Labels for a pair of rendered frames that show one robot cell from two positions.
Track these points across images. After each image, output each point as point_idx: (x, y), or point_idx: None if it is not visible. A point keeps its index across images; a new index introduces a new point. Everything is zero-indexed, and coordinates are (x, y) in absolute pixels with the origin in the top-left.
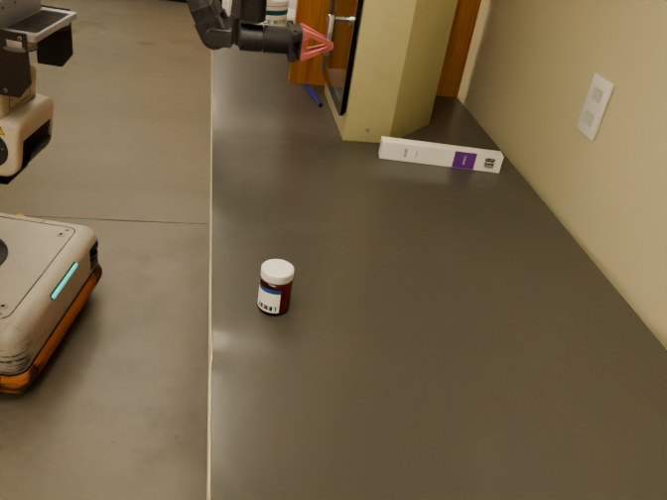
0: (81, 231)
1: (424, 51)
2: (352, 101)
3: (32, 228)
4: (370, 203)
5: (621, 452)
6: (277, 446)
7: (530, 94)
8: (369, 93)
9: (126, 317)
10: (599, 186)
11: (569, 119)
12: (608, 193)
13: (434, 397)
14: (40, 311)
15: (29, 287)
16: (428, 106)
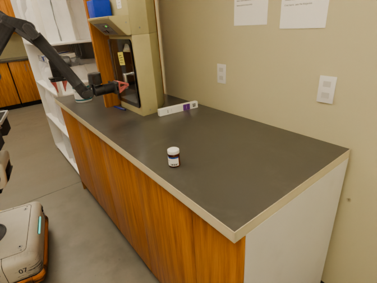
0: (34, 204)
1: (157, 77)
2: (142, 101)
3: (10, 213)
4: (171, 128)
5: (297, 154)
6: (217, 195)
7: (194, 80)
8: (147, 96)
9: (68, 230)
10: (234, 96)
11: (213, 81)
12: (238, 96)
13: (242, 164)
14: (37, 240)
15: (26, 233)
16: (162, 96)
